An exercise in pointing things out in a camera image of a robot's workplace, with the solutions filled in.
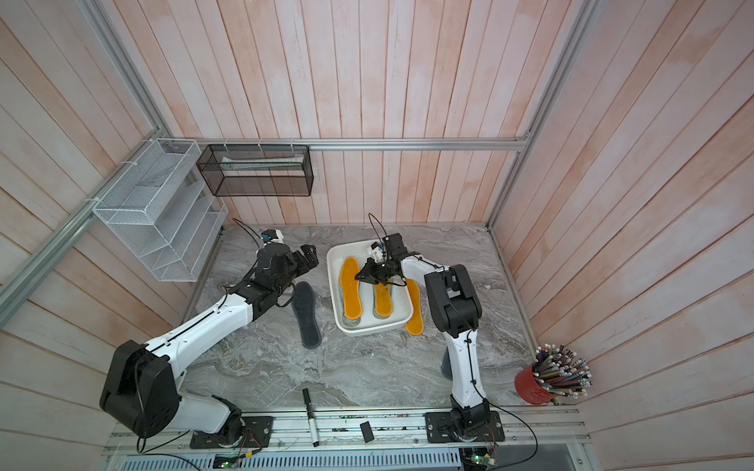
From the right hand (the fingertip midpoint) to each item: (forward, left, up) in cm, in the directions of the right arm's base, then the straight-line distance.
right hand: (356, 276), depth 100 cm
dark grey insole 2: (-28, -29, -5) cm, 40 cm away
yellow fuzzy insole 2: (-10, -10, -3) cm, 14 cm away
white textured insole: (-8, +1, -2) cm, 8 cm away
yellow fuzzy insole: (-4, +2, -1) cm, 5 cm away
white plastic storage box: (+8, +8, +2) cm, 12 cm away
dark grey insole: (-9, +17, -3) cm, 20 cm away
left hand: (-4, +14, +16) cm, 21 cm away
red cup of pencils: (-35, -50, +11) cm, 62 cm away
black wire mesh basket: (+31, +37, +22) cm, 53 cm away
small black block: (-45, -5, -5) cm, 46 cm away
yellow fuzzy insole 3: (-16, -20, -4) cm, 26 cm away
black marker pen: (-44, +9, -3) cm, 45 cm away
